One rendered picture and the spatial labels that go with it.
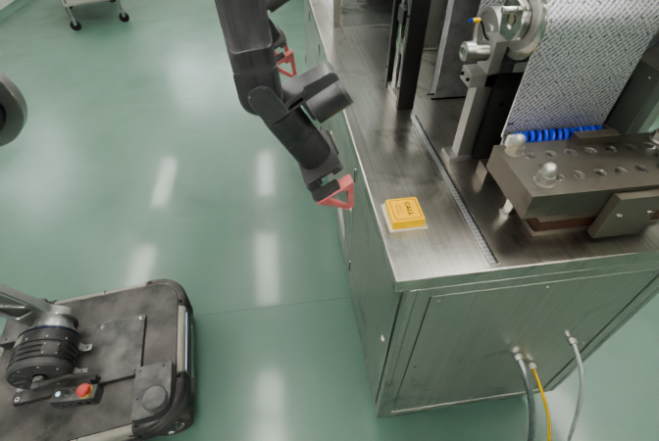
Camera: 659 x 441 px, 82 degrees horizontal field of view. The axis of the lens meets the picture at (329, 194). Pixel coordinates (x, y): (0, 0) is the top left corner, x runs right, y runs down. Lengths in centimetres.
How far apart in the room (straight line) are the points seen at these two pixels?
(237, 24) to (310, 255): 153
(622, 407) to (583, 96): 125
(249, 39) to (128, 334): 124
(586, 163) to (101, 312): 157
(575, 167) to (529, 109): 15
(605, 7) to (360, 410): 136
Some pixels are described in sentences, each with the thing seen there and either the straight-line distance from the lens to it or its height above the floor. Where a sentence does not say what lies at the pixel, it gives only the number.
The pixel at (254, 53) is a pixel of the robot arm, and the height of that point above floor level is 132.
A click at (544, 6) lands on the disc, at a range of 83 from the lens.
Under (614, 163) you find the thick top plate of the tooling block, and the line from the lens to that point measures 95.
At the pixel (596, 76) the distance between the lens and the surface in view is 97.
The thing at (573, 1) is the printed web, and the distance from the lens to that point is 87.
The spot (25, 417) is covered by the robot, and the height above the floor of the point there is 24.
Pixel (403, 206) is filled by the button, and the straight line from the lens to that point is 84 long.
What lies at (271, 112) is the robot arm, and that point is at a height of 124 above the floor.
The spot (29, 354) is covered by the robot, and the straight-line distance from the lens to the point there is 147.
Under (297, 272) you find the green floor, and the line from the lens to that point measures 185.
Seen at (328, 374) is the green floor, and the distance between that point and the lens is 162.
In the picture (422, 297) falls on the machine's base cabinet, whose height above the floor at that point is 83.
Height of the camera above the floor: 151
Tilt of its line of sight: 43 degrees down
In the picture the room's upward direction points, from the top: straight up
